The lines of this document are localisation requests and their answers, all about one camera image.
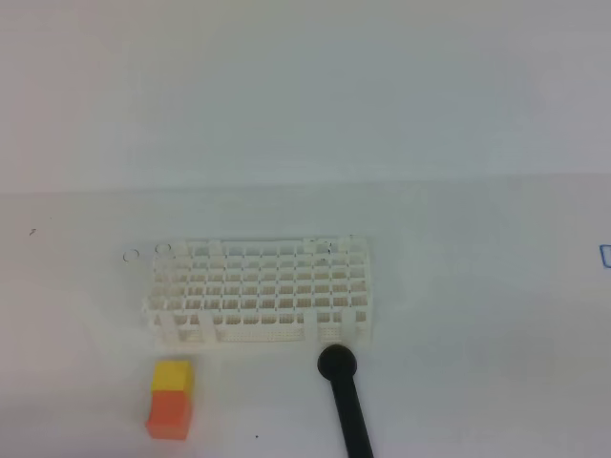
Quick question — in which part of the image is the clear glass test tube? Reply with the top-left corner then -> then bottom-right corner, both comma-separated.
154,243 -> 175,269

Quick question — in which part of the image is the white test tube rack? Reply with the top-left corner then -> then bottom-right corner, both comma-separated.
142,236 -> 373,351

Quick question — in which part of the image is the yellow block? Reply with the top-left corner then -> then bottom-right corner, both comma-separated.
151,360 -> 195,396

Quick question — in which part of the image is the orange block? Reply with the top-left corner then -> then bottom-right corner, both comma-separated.
145,390 -> 192,441

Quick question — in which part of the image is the blue outlined label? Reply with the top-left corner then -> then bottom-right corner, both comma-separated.
599,244 -> 611,269

